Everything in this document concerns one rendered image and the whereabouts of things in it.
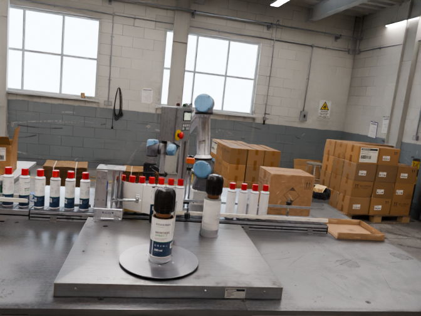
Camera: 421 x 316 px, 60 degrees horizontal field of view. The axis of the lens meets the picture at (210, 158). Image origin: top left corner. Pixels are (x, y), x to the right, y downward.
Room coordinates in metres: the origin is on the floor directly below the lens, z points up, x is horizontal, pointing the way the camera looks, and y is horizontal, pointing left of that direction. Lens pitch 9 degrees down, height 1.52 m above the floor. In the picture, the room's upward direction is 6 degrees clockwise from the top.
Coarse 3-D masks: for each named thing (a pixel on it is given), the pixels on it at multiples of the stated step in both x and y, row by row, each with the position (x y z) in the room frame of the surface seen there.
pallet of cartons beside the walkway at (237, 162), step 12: (216, 144) 6.16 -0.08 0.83; (228, 144) 5.78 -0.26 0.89; (240, 144) 6.00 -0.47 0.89; (252, 144) 6.20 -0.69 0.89; (216, 156) 6.08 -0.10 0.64; (228, 156) 5.44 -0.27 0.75; (240, 156) 5.41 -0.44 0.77; (252, 156) 5.46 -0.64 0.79; (264, 156) 5.52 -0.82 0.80; (276, 156) 5.57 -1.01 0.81; (216, 168) 5.99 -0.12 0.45; (228, 168) 5.38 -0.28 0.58; (240, 168) 5.41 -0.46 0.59; (252, 168) 5.47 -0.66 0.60; (228, 180) 5.37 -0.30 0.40; (240, 180) 5.42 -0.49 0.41; (252, 180) 5.48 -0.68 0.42
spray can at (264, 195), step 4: (264, 184) 2.06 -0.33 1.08; (264, 188) 2.04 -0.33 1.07; (268, 188) 2.04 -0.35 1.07; (264, 192) 2.03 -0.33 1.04; (268, 192) 2.04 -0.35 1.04; (260, 196) 2.05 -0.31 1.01; (264, 196) 2.03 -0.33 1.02; (268, 196) 2.04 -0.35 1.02; (260, 200) 2.04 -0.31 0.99; (264, 200) 2.03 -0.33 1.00; (268, 200) 2.04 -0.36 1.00; (260, 204) 2.04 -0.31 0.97; (264, 204) 2.03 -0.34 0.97; (260, 208) 2.03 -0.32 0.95; (264, 208) 2.03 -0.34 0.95; (260, 212) 2.03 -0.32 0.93; (264, 212) 2.03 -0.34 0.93; (264, 220) 2.03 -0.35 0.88
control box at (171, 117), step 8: (168, 112) 1.96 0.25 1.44; (176, 112) 1.95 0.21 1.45; (168, 120) 1.96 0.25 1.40; (176, 120) 1.95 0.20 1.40; (160, 128) 1.98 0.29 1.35; (168, 128) 1.96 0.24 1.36; (176, 128) 1.95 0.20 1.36; (160, 136) 1.98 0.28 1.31; (168, 136) 1.96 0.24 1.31; (176, 136) 1.95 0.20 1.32; (184, 136) 2.03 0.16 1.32
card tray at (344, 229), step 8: (328, 224) 2.23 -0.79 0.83; (336, 224) 2.25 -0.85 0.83; (344, 224) 2.27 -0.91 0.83; (352, 224) 2.29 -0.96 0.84; (360, 224) 2.28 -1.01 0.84; (328, 232) 2.09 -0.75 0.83; (336, 232) 2.10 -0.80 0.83; (344, 232) 2.12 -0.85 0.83; (352, 232) 2.13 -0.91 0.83; (360, 232) 2.15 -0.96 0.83; (368, 232) 2.17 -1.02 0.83; (376, 232) 2.12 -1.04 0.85; (376, 240) 2.04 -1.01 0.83
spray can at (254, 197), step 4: (252, 184) 2.03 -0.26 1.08; (256, 184) 2.04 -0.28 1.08; (252, 188) 2.03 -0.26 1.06; (256, 188) 2.02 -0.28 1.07; (252, 192) 2.01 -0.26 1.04; (256, 192) 2.01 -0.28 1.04; (252, 196) 2.01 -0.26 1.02; (256, 196) 2.01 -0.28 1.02; (252, 200) 2.01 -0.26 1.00; (256, 200) 2.01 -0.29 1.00; (252, 204) 2.01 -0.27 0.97; (256, 204) 2.01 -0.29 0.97; (248, 208) 2.03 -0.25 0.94; (252, 208) 2.01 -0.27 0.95; (256, 208) 2.02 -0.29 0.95; (248, 212) 2.02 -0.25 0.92; (252, 212) 2.01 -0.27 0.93; (256, 212) 2.02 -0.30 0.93
